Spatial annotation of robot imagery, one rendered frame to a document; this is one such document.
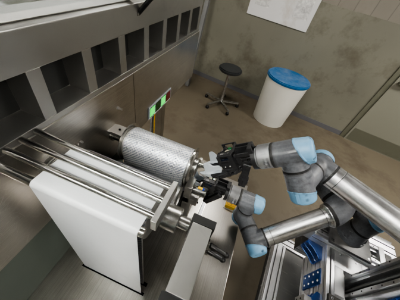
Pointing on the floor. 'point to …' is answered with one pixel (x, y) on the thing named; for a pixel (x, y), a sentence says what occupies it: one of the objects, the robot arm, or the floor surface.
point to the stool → (231, 69)
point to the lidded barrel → (280, 96)
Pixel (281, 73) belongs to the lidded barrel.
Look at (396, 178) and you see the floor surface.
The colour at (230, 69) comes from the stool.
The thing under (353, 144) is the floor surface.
